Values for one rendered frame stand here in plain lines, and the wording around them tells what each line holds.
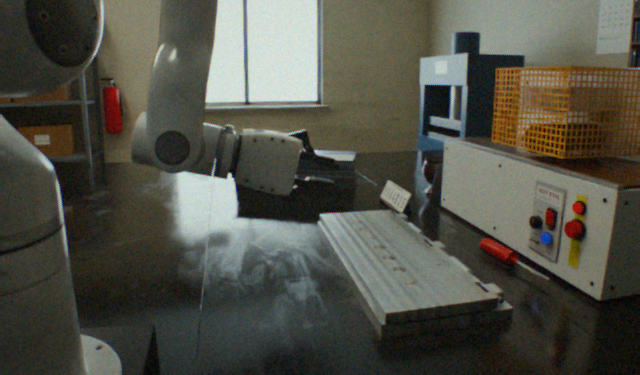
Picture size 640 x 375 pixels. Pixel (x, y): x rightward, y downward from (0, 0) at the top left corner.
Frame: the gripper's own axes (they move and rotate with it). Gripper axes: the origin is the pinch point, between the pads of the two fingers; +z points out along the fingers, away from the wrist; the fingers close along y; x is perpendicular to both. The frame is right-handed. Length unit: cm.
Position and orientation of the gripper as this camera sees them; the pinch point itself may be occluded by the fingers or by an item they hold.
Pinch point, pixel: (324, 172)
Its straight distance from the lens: 73.4
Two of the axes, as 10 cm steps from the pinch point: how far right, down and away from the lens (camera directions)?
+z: 9.5, 1.8, 2.3
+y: -2.2, 9.6, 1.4
